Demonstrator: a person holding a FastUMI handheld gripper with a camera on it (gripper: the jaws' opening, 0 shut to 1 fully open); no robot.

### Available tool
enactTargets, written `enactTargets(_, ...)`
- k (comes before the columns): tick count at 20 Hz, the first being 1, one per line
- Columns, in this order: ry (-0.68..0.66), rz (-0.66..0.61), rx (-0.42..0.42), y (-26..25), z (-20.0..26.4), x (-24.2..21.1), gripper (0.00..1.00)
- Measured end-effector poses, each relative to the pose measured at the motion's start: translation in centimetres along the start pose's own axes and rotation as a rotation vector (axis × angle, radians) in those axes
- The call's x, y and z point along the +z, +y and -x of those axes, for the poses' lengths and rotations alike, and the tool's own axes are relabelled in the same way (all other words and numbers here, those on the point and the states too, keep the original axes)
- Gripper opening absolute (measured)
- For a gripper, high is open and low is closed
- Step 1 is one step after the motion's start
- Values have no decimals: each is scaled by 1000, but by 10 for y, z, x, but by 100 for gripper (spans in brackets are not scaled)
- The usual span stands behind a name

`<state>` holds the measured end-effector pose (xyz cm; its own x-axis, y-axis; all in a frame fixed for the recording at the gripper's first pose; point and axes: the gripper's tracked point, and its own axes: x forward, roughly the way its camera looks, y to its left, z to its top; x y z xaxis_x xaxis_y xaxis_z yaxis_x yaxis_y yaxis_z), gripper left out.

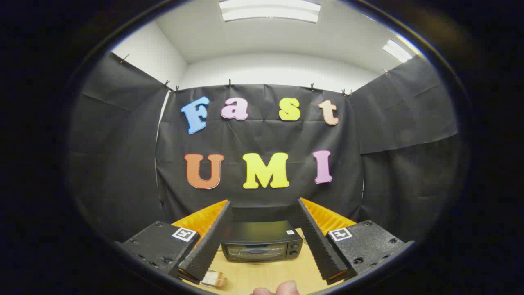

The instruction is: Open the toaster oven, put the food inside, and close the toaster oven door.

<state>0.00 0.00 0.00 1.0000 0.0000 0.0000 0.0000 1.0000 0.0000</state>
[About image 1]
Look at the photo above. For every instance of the white rectangular tray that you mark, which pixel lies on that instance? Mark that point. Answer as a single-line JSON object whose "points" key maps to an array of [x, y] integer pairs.
{"points": [[204, 282]]}

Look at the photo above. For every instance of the sandwich with lettuce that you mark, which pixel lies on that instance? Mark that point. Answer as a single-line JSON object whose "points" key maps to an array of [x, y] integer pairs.
{"points": [[215, 280]]}

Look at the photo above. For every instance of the black backdrop cloth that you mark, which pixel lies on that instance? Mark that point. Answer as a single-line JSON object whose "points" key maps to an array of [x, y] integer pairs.
{"points": [[262, 135]]}

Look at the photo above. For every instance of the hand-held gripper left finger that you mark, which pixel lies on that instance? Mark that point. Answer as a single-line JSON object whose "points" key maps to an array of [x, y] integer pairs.
{"points": [[206, 246]]}

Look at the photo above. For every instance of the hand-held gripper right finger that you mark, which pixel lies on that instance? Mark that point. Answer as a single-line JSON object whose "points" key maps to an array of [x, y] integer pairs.
{"points": [[321, 246]]}

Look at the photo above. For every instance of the black toaster oven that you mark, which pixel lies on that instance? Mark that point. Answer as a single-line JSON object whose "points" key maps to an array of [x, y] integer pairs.
{"points": [[258, 235]]}

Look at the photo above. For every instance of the ceiling light panel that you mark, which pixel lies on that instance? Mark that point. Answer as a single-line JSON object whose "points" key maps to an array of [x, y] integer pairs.
{"points": [[270, 10], [396, 51]]}

